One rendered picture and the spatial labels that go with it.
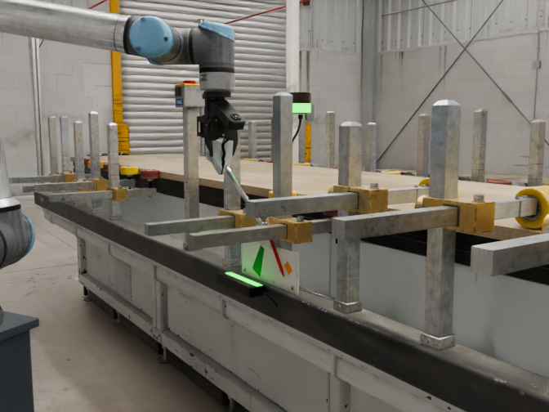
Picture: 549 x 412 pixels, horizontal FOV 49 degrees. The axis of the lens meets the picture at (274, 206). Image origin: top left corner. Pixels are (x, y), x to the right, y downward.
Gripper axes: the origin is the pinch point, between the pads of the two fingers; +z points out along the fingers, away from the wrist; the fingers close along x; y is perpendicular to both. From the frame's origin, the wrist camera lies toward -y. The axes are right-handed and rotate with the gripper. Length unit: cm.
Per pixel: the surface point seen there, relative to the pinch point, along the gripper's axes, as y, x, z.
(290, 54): 116, -103, -47
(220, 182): 50, -27, 9
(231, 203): 7.5, -6.9, 9.9
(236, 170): 7.5, -8.6, 0.9
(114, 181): 107, -8, 12
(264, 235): -21.3, 0.7, 13.7
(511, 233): -67, -27, 9
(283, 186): -17.5, -7.3, 3.2
